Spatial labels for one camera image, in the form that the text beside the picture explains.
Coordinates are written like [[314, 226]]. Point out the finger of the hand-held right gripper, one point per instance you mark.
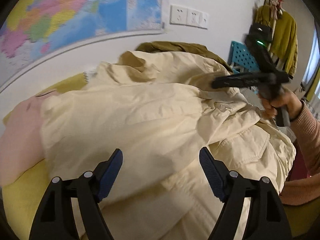
[[237, 81]]

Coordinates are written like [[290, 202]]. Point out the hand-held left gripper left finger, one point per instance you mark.
[[111, 175]]

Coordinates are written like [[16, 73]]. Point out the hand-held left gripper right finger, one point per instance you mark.
[[212, 175]]

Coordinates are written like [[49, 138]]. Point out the cream jacket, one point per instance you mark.
[[137, 120]]

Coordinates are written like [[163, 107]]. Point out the person's right forearm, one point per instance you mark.
[[307, 135]]

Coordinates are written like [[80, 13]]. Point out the person's right hand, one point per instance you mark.
[[290, 100]]

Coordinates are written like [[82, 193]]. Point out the blue plastic basket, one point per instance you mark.
[[240, 55]]

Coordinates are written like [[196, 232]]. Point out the black handbag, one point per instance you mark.
[[265, 31]]

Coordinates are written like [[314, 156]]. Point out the yellow hanging garment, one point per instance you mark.
[[285, 35]]

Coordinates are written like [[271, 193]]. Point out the white coat rack pole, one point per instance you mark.
[[275, 27]]

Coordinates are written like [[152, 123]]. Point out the window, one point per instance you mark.
[[312, 62]]

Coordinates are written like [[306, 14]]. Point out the pink hanging cloth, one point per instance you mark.
[[276, 6]]

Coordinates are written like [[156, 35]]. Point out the olive brown garment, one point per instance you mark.
[[180, 47]]

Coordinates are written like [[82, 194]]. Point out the person's pink sweater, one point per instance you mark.
[[300, 192]]

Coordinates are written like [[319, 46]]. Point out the pink folded garment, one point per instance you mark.
[[22, 135]]

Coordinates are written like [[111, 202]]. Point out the white wall socket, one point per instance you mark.
[[193, 17], [178, 14]]

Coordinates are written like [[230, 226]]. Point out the colourful wall map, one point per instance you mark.
[[62, 12]]

